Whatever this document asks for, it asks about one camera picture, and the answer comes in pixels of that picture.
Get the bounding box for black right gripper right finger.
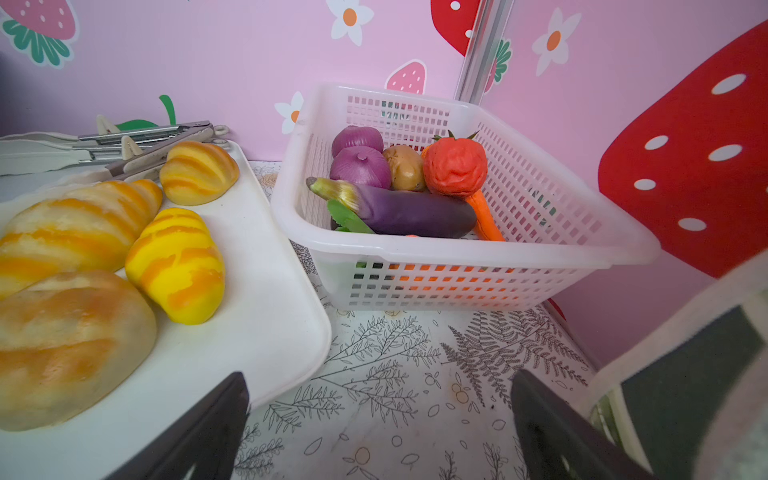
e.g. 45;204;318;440
510;370;653;479

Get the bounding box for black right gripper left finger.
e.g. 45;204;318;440
109;372;250;479

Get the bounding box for beige canvas tote bag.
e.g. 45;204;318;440
576;252;767;479

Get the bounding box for white plastic tray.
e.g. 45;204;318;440
1;143;331;479

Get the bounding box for large tan bread loaf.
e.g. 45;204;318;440
1;271;158;432

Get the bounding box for yellow striped bread roll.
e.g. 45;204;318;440
124;208;226;325

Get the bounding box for white plastic basket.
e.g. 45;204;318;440
272;83;661;311

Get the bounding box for orange carrot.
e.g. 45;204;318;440
466;190;505;242

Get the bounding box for purple eggplant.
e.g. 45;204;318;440
306;177;476;238

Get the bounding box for long striped bread loaf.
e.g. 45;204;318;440
1;179;164;298

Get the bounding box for small striped bread roll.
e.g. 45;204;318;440
159;141;240;206

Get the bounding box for red tomato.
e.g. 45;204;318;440
421;131;488;198

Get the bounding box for brown potato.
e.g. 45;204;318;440
383;145;426;192

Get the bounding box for purple onion front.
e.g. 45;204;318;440
329;146;392;189

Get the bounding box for purple onion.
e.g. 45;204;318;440
331;125;384;157
329;146;392;189

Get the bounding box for metal tongs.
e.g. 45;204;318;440
77;121;230;147

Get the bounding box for purple onion back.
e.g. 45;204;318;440
331;125;384;157

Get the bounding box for white handled tongs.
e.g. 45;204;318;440
1;128;227;179

